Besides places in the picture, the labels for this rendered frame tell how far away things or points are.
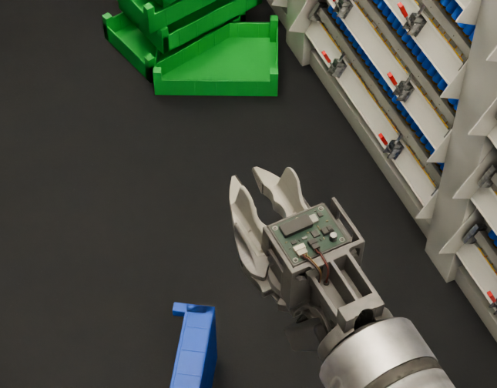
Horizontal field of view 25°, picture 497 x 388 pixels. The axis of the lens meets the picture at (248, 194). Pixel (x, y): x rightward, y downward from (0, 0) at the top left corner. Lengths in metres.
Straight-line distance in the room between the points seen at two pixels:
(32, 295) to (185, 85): 0.65
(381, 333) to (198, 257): 1.58
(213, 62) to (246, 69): 0.09
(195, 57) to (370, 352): 1.99
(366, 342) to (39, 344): 1.54
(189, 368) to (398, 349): 1.22
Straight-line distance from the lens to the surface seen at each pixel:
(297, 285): 0.94
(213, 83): 2.72
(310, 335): 0.98
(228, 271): 2.44
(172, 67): 2.80
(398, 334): 0.91
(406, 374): 0.89
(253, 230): 1.01
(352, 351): 0.90
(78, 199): 2.58
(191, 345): 2.12
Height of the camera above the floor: 2.05
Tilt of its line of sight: 53 degrees down
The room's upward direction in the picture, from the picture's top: straight up
